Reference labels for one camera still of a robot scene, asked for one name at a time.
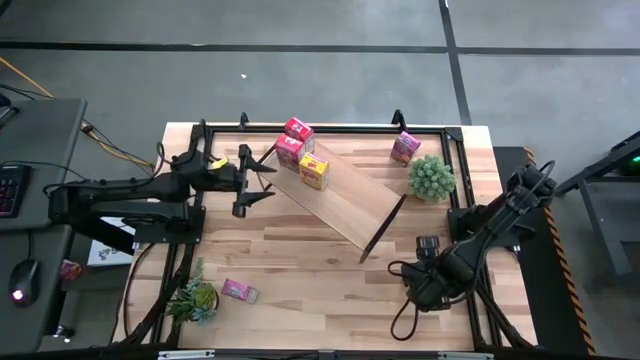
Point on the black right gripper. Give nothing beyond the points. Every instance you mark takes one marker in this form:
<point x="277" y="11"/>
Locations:
<point x="425" y="285"/>

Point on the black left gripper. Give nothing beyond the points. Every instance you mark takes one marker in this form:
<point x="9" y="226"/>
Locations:
<point x="230" y="177"/>

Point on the red cereal box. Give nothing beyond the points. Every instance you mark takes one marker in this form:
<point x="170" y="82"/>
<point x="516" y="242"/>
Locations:
<point x="298" y="129"/>
<point x="289" y="150"/>

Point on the yellow cereal box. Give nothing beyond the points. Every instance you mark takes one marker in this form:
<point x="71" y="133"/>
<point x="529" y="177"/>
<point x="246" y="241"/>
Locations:
<point x="313" y="170"/>

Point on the magenta purple cereal box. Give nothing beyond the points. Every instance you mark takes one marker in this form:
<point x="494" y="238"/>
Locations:
<point x="404" y="147"/>

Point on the pink cereal box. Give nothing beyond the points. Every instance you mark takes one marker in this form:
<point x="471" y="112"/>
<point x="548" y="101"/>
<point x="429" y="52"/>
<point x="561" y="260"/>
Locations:
<point x="237" y="290"/>

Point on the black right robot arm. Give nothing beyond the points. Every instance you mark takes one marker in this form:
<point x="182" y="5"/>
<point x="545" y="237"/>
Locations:
<point x="492" y="227"/>

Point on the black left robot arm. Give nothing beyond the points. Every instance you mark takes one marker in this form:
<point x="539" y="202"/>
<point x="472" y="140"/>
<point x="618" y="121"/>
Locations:
<point x="125" y="187"/>

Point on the wooden shelf black legs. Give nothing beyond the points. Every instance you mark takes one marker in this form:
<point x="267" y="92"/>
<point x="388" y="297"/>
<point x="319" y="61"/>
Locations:
<point x="350" y="205"/>

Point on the yellow label tag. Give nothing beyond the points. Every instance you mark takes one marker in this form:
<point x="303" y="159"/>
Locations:
<point x="219" y="162"/>

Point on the round green potted plant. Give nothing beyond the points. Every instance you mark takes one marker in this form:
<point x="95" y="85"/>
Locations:
<point x="431" y="177"/>

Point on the black mat hazard stripe edge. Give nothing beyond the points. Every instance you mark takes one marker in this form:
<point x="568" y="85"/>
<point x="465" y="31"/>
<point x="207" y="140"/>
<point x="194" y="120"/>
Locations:
<point x="530" y="300"/>

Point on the spiky succulent plant arrangement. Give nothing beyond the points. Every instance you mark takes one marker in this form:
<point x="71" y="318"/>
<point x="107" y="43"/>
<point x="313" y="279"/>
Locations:
<point x="195" y="300"/>

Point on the black desk support beam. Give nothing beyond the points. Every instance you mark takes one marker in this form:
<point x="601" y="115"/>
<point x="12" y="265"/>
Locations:
<point x="100" y="237"/>

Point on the white printed cardboard box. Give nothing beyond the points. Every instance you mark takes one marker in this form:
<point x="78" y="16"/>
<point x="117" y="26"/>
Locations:
<point x="102" y="252"/>

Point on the grey metal cart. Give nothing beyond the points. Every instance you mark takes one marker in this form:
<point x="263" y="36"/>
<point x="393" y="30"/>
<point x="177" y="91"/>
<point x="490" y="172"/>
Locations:
<point x="607" y="215"/>

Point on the small pink packet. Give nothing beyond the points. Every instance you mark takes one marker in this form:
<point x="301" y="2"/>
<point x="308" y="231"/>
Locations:
<point x="70" y="270"/>

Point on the grey desk with keyboard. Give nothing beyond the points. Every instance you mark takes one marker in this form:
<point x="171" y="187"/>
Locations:
<point x="45" y="150"/>

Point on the black device green light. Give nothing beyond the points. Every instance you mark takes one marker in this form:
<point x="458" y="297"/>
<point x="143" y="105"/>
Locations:
<point x="632" y="164"/>

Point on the chrome desk foot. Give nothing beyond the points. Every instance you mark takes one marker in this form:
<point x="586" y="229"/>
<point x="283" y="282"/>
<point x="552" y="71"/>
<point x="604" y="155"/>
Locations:
<point x="65" y="333"/>

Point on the black backlit keyboard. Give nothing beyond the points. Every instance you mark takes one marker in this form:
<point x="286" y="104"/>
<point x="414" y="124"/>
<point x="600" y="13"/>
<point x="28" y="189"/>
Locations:
<point x="11" y="190"/>

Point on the grey desk with mouse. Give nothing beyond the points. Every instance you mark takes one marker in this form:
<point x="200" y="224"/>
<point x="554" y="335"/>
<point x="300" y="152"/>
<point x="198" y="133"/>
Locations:
<point x="45" y="315"/>

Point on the black computer mouse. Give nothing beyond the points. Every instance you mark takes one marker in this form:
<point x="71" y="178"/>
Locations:
<point x="24" y="281"/>

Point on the black desk device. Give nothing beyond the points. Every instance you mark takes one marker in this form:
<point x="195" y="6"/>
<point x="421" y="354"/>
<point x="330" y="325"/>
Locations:
<point x="5" y="110"/>

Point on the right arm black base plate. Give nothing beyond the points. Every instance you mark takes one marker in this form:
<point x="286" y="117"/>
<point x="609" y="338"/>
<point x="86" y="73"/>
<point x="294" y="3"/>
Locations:
<point x="457" y="220"/>

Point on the black clamp bracket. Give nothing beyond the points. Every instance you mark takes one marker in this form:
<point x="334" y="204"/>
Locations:
<point x="398" y="119"/>
<point x="243" y="120"/>

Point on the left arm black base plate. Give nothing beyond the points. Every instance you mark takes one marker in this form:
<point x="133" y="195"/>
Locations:
<point x="165" y="236"/>

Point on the black metal rig frame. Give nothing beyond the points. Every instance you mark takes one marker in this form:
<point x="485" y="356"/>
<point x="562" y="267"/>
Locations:
<point x="350" y="131"/>

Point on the silver metal bracket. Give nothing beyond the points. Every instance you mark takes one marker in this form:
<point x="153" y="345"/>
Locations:
<point x="186" y="354"/>
<point x="465" y="356"/>

